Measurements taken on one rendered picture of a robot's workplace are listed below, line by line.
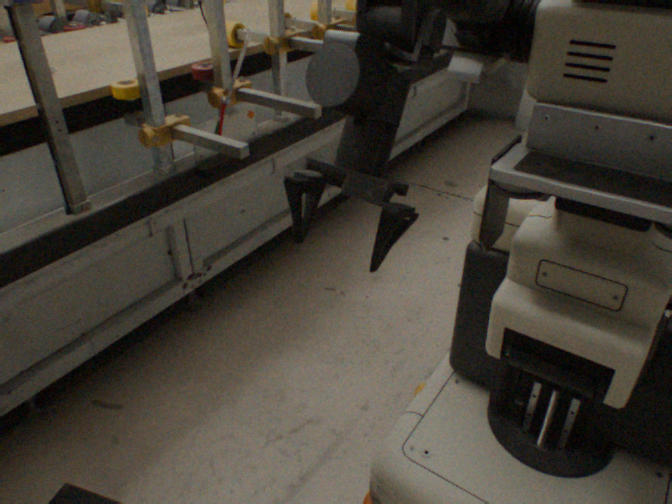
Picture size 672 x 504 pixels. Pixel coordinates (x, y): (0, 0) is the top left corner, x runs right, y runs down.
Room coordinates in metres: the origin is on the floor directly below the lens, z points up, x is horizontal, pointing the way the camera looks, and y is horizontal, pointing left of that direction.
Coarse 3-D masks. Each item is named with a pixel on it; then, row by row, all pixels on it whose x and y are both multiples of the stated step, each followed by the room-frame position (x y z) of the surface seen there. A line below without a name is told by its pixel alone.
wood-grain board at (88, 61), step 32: (256, 0) 2.93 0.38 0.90; (288, 0) 2.93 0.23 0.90; (96, 32) 2.15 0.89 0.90; (128, 32) 2.15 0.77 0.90; (160, 32) 2.15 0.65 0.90; (192, 32) 2.16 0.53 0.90; (0, 64) 1.68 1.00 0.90; (64, 64) 1.68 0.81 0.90; (96, 64) 1.68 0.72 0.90; (128, 64) 1.68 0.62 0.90; (160, 64) 1.68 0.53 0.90; (192, 64) 1.71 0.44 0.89; (0, 96) 1.36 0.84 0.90; (32, 96) 1.36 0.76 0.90; (64, 96) 1.36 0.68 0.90; (96, 96) 1.43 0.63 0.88
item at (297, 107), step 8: (200, 88) 1.65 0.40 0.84; (208, 88) 1.63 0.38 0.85; (240, 96) 1.55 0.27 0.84; (248, 96) 1.54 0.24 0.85; (256, 96) 1.52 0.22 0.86; (264, 96) 1.50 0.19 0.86; (272, 96) 1.50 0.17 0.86; (280, 96) 1.50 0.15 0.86; (256, 104) 1.52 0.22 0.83; (264, 104) 1.50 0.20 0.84; (272, 104) 1.49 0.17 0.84; (280, 104) 1.47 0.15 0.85; (288, 104) 1.45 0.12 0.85; (296, 104) 1.44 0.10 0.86; (304, 104) 1.43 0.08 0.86; (312, 104) 1.43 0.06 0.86; (296, 112) 1.44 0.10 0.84; (304, 112) 1.42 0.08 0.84; (312, 112) 1.41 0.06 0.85; (320, 112) 1.42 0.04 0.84
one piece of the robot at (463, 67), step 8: (456, 56) 0.79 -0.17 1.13; (464, 56) 0.78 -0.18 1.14; (472, 56) 0.78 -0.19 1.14; (480, 56) 0.77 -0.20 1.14; (456, 64) 0.78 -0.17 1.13; (464, 64) 0.77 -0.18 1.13; (472, 64) 0.77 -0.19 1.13; (480, 64) 0.76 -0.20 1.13; (448, 72) 0.78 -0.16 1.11; (456, 72) 0.77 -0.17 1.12; (464, 72) 0.77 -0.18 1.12; (472, 72) 0.76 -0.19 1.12; (480, 72) 0.76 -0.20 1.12; (464, 80) 0.77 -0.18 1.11; (472, 80) 0.76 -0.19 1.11; (480, 80) 0.76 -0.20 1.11
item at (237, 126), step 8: (232, 112) 1.54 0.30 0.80; (240, 112) 1.57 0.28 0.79; (256, 112) 1.62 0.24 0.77; (216, 120) 1.49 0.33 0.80; (224, 120) 1.51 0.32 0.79; (232, 120) 1.54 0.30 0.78; (240, 120) 1.57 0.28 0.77; (248, 120) 1.59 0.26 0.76; (256, 120) 1.62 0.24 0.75; (200, 128) 1.44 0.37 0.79; (208, 128) 1.46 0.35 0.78; (224, 128) 1.51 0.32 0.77; (232, 128) 1.54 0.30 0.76; (240, 128) 1.56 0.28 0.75; (248, 128) 1.59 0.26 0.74; (256, 128) 1.62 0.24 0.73; (224, 136) 1.51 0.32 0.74; (232, 136) 1.53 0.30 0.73; (240, 136) 1.56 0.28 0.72; (248, 136) 1.59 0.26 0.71; (200, 152) 1.43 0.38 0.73; (208, 152) 1.45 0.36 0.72; (216, 152) 1.47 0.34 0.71; (200, 160) 1.42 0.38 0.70
